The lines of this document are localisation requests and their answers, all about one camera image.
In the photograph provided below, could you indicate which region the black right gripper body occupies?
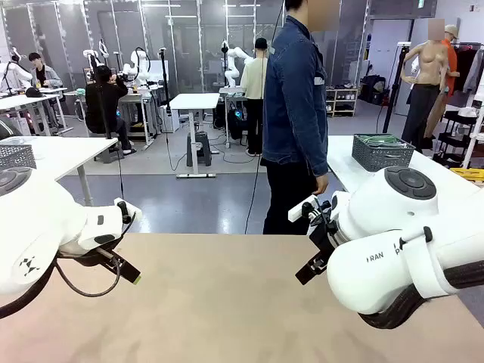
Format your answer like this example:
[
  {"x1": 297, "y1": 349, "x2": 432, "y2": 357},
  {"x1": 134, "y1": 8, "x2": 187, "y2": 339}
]
[{"x1": 308, "y1": 217, "x2": 344, "y2": 262}]

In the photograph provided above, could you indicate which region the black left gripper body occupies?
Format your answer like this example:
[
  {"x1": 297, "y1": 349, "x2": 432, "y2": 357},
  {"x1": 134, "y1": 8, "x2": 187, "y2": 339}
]
[{"x1": 56, "y1": 237, "x2": 126, "y2": 268}]

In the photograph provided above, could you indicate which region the grey perforated plastic basket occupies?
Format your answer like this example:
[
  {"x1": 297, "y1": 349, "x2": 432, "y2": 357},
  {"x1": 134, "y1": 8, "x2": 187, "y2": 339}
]
[
  {"x1": 351, "y1": 134, "x2": 416, "y2": 173},
  {"x1": 0, "y1": 144, "x2": 38, "y2": 170}
]

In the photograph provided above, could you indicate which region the green towel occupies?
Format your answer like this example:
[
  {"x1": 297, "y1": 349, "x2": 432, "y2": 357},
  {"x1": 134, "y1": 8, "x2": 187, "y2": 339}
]
[{"x1": 357, "y1": 134, "x2": 405, "y2": 147}]

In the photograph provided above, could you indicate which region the person's right forearm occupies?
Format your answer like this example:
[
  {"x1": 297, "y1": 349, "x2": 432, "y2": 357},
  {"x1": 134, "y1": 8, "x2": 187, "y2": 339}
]
[{"x1": 300, "y1": 113, "x2": 330, "y2": 178}]

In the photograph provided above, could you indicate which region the person's right hand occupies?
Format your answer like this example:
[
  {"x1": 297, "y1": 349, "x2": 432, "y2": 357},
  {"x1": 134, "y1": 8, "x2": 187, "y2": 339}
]
[{"x1": 312, "y1": 174, "x2": 330, "y2": 197}]

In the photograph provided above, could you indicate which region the white side table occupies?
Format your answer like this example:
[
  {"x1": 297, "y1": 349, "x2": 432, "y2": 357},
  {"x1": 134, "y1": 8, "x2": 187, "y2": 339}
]
[
  {"x1": 0, "y1": 135, "x2": 119, "y2": 207},
  {"x1": 327, "y1": 145, "x2": 484, "y2": 207}
]

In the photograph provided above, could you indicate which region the grey step stool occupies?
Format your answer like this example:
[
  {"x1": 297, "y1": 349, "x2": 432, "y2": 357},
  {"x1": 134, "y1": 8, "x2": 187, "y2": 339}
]
[{"x1": 186, "y1": 131, "x2": 213, "y2": 167}]

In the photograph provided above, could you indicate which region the wooden shoe rack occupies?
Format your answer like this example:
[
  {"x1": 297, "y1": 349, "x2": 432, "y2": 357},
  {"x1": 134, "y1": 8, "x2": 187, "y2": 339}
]
[{"x1": 324, "y1": 87, "x2": 360, "y2": 117}]

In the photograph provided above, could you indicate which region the computer tower with lights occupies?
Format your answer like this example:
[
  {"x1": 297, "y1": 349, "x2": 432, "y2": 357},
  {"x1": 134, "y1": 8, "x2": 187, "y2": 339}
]
[{"x1": 228, "y1": 107, "x2": 249, "y2": 141}]

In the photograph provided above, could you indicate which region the person in denim jacket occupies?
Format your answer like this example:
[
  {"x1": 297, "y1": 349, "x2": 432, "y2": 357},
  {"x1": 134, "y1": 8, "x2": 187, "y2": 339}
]
[{"x1": 262, "y1": 0, "x2": 343, "y2": 235}]

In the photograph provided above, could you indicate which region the dark round bag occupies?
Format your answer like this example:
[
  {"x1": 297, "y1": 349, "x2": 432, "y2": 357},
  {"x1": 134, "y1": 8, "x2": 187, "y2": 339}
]
[{"x1": 0, "y1": 119, "x2": 22, "y2": 141}]

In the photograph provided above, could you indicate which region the black bags pile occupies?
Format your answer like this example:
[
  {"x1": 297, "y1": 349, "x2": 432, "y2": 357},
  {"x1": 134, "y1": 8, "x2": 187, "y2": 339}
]
[{"x1": 361, "y1": 74, "x2": 390, "y2": 105}]

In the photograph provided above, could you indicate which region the yellow flat crate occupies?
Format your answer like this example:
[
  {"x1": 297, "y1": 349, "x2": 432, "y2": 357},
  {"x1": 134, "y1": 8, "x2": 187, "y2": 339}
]
[{"x1": 449, "y1": 168, "x2": 484, "y2": 186}]

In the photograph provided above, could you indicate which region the seated person in black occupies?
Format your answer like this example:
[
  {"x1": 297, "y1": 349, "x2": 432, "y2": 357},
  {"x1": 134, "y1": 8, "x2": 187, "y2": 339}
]
[{"x1": 85, "y1": 64, "x2": 137, "y2": 155}]

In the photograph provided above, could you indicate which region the black tripod pole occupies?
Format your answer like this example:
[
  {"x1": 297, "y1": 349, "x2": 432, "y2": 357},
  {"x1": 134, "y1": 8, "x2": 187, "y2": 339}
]
[{"x1": 381, "y1": 41, "x2": 411, "y2": 134}]

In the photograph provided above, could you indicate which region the white background workbench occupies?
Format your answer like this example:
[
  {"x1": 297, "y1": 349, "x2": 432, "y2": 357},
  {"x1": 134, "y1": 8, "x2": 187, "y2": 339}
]
[{"x1": 0, "y1": 87, "x2": 73, "y2": 136}]

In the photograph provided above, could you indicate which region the standing person in cream sweater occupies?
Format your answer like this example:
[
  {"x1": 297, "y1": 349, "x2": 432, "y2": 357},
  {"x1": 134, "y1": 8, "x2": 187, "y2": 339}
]
[{"x1": 240, "y1": 37, "x2": 269, "y2": 157}]

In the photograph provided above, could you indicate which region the black shelf cart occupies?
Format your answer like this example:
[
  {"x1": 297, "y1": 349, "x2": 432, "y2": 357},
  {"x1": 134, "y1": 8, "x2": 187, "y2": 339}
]
[{"x1": 434, "y1": 109, "x2": 484, "y2": 167}]

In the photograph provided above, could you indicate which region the white standing desk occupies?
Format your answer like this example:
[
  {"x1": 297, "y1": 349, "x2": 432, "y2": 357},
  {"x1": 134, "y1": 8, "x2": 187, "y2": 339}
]
[{"x1": 169, "y1": 92, "x2": 221, "y2": 179}]

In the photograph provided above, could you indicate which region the seated person in grey jacket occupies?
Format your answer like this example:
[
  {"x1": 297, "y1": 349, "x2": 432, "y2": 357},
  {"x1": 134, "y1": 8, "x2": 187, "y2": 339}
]
[{"x1": 28, "y1": 52, "x2": 64, "y2": 92}]

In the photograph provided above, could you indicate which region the bare mannequin with dark trousers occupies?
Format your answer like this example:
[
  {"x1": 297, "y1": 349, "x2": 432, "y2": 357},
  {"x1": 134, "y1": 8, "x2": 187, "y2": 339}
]
[{"x1": 400, "y1": 18, "x2": 451, "y2": 152}]

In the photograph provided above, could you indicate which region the dark hanging garment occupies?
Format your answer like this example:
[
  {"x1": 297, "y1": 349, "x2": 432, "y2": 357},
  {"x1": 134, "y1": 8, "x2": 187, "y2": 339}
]
[{"x1": 455, "y1": 48, "x2": 481, "y2": 94}]

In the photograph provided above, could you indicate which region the mannequin with orange shirt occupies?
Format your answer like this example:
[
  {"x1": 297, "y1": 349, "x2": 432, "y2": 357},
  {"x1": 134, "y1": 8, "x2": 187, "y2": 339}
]
[{"x1": 440, "y1": 24, "x2": 461, "y2": 98}]

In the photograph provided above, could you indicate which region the black camera cable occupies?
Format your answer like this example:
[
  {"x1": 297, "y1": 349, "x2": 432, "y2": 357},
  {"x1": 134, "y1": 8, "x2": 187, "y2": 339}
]
[{"x1": 55, "y1": 211, "x2": 138, "y2": 298}]

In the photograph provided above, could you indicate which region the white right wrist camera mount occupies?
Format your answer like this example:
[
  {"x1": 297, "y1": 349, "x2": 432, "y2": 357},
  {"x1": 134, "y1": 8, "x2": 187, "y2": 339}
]
[{"x1": 287, "y1": 194, "x2": 324, "y2": 225}]

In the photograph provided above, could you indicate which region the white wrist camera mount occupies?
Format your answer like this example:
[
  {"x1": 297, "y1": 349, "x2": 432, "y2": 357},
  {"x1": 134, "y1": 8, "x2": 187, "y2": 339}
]
[
  {"x1": 114, "y1": 197, "x2": 143, "y2": 225},
  {"x1": 287, "y1": 194, "x2": 324, "y2": 225}
]

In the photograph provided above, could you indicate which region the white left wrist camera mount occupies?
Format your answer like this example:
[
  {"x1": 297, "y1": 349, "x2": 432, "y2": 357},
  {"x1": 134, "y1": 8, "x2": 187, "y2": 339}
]
[{"x1": 114, "y1": 197, "x2": 143, "y2": 225}]

